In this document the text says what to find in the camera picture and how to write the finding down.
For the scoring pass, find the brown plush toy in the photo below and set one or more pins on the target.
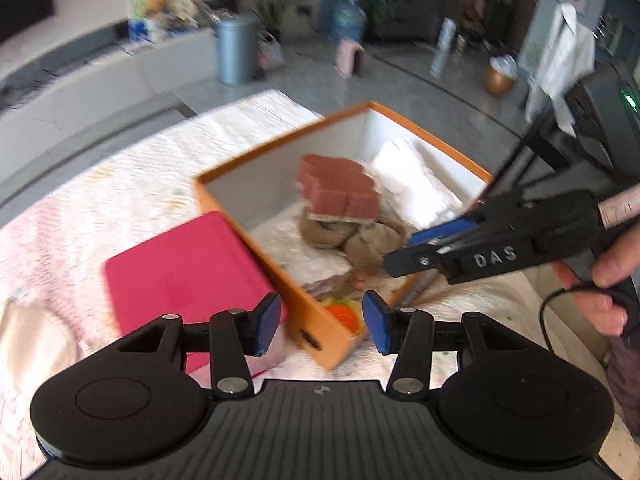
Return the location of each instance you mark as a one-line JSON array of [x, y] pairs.
[[370, 246]]

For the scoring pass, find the blue white box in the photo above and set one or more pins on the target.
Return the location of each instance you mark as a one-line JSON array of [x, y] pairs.
[[141, 29]]

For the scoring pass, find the potted green plant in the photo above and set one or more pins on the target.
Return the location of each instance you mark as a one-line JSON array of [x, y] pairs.
[[272, 2]]

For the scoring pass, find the white curved cabinet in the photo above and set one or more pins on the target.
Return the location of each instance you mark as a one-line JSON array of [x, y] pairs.
[[75, 95]]

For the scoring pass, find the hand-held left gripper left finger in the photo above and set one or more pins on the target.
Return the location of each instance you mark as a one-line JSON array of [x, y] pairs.
[[265, 322]]

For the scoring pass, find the orange cardboard box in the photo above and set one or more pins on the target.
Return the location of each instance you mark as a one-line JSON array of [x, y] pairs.
[[310, 322]]

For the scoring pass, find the gold pot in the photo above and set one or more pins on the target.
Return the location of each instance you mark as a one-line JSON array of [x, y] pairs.
[[500, 80]]

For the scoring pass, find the pink sponge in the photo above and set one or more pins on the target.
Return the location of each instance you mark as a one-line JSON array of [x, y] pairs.
[[335, 185]]

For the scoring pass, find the grey trash can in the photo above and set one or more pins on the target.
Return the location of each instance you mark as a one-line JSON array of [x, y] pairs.
[[237, 50]]

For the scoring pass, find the cream fluffy cloth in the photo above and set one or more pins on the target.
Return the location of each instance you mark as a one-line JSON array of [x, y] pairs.
[[30, 345]]

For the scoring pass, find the person's dark clothing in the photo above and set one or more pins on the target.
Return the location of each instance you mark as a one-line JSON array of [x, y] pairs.
[[627, 375]]

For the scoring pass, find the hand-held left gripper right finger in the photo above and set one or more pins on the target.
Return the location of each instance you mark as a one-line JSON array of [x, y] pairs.
[[376, 325]]

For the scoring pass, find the teddy bear figurine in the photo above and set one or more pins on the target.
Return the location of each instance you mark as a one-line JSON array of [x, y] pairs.
[[160, 5]]

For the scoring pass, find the white rolled tube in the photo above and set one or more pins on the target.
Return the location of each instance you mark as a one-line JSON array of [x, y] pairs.
[[442, 47]]

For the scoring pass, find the white hanging cloth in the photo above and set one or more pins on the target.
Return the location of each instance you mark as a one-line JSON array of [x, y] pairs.
[[565, 60]]

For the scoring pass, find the white plastic pack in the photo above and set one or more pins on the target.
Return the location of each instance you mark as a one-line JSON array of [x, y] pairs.
[[415, 185]]

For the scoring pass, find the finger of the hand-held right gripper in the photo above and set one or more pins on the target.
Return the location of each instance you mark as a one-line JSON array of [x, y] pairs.
[[440, 230], [410, 260]]

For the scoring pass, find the person's right hand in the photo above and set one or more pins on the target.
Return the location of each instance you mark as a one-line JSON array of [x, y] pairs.
[[607, 265]]

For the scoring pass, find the red box lid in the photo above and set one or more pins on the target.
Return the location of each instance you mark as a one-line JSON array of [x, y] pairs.
[[175, 270]]

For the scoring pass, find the pink stool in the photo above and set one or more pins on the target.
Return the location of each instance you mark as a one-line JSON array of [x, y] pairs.
[[350, 59]]

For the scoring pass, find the yellow pink plastic packet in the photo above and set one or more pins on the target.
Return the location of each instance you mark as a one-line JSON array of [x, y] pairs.
[[342, 314]]

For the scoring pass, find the blue water jug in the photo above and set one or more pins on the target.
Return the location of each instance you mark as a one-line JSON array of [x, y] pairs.
[[350, 20]]

